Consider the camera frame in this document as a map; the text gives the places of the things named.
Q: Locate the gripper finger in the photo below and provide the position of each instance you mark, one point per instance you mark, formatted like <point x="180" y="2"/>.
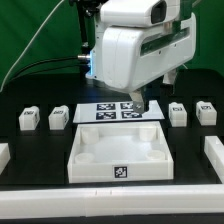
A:
<point x="138" y="101"/>

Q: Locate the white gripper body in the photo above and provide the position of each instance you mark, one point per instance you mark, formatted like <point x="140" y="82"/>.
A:
<point x="133" y="57"/>

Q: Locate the white square table top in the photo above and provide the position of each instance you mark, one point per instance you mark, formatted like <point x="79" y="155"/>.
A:
<point x="111" y="152"/>

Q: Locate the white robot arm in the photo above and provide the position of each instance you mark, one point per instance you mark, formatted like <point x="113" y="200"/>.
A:
<point x="134" y="14"/>

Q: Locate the white sheet with tags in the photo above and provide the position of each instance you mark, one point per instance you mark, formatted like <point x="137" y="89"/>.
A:
<point x="115" y="111"/>

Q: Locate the white right fence bar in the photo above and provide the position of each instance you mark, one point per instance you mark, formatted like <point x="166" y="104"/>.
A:
<point x="214" y="150"/>

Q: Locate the white fence bar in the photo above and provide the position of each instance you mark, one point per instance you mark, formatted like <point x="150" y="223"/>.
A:
<point x="214" y="150"/>
<point x="88" y="202"/>

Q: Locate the white front fence bar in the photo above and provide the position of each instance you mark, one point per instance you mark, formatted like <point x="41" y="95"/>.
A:
<point x="88" y="202"/>

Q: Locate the white left fence block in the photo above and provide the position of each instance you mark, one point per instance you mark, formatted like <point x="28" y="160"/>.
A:
<point x="4" y="156"/>

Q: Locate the black camera stand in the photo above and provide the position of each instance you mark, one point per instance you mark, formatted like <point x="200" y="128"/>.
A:
<point x="85" y="9"/>

